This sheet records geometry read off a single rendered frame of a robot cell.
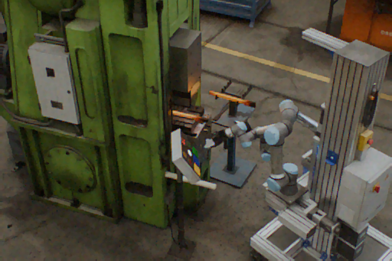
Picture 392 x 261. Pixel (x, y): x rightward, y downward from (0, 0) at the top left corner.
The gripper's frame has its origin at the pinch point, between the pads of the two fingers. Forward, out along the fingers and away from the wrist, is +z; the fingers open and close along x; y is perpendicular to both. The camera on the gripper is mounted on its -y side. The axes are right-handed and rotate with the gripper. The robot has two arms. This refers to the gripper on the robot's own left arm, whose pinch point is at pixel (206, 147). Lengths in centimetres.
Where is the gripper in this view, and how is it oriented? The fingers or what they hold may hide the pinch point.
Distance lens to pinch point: 425.9
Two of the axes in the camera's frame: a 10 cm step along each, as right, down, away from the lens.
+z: -8.6, 4.4, 2.6
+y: -5.1, -6.7, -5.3
